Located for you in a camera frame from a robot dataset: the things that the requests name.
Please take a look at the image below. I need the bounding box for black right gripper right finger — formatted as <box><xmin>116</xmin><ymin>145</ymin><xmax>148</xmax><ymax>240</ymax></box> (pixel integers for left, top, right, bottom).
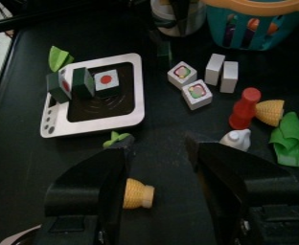
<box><xmin>184</xmin><ymin>133</ymin><xmax>299</xmax><ymax>245</ymax></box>

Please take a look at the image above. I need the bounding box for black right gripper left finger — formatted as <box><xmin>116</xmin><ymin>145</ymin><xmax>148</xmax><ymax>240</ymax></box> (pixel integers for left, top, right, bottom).
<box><xmin>33</xmin><ymin>135</ymin><xmax>135</xmax><ymax>245</ymax></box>

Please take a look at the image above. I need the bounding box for small green leaf piece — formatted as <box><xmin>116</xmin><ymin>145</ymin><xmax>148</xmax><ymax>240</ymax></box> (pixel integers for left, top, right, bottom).
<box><xmin>103</xmin><ymin>130</ymin><xmax>132</xmax><ymax>149</ymax></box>

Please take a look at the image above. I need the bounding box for white square sushi plate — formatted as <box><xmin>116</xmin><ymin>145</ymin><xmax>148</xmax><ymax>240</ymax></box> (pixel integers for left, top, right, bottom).
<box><xmin>40</xmin><ymin>53</ymin><xmax>145</xmax><ymax>139</ymax></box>

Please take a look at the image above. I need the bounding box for white sushi roll cube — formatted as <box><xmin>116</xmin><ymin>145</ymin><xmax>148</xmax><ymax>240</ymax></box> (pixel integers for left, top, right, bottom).
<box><xmin>180</xmin><ymin>78</ymin><xmax>214</xmax><ymax>111</ymax></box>
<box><xmin>165</xmin><ymin>60</ymin><xmax>198</xmax><ymax>91</ymax></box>

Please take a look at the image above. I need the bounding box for green sushi piece red dot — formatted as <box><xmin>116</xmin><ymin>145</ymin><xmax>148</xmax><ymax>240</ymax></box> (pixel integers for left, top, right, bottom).
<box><xmin>45</xmin><ymin>68</ymin><xmax>73</xmax><ymax>104</ymax></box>
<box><xmin>92</xmin><ymin>69</ymin><xmax>121</xmax><ymax>99</ymax></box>
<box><xmin>72</xmin><ymin>66</ymin><xmax>96</xmax><ymax>99</ymax></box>

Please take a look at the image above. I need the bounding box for dark green sushi piece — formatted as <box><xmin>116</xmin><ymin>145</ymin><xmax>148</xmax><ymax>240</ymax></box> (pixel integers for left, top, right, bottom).
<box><xmin>156</xmin><ymin>40</ymin><xmax>174</xmax><ymax>68</ymax></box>

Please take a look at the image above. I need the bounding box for yellow toy corn half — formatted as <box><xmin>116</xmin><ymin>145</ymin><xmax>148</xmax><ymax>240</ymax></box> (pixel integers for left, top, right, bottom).
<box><xmin>254</xmin><ymin>99</ymin><xmax>285</xmax><ymax>127</ymax></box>
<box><xmin>123</xmin><ymin>177</ymin><xmax>156</xmax><ymax>210</ymax></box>

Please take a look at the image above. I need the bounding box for white toy bottle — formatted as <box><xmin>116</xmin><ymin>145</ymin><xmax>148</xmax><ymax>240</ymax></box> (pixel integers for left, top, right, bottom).
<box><xmin>219</xmin><ymin>128</ymin><xmax>252</xmax><ymax>152</ymax></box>

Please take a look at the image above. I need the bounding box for green corn husk leaf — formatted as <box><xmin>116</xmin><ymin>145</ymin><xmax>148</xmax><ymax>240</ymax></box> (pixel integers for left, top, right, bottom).
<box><xmin>268</xmin><ymin>111</ymin><xmax>299</xmax><ymax>167</ymax></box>

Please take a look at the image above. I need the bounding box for red toy bottle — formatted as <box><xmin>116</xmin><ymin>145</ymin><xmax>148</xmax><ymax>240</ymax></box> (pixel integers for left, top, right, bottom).
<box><xmin>227</xmin><ymin>87</ymin><xmax>262</xmax><ymax>130</ymax></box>

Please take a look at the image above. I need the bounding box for white rice block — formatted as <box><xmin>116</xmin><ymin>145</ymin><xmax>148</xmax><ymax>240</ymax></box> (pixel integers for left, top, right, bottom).
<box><xmin>219</xmin><ymin>60</ymin><xmax>239</xmax><ymax>94</ymax></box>
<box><xmin>203</xmin><ymin>53</ymin><xmax>226</xmax><ymax>87</ymax></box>

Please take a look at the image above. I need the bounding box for green felt leaf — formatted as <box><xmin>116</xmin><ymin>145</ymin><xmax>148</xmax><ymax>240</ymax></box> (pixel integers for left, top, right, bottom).
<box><xmin>48</xmin><ymin>45</ymin><xmax>75</xmax><ymax>73</ymax></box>

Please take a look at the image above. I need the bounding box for teal toy basket orange rim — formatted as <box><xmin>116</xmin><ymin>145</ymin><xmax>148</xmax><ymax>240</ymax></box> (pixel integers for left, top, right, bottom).
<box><xmin>200</xmin><ymin>0</ymin><xmax>299</xmax><ymax>52</ymax></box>

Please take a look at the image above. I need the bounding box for white cup with dark print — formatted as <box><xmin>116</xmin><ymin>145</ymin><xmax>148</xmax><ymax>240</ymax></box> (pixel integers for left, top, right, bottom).
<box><xmin>149</xmin><ymin>0</ymin><xmax>207</xmax><ymax>37</ymax></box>

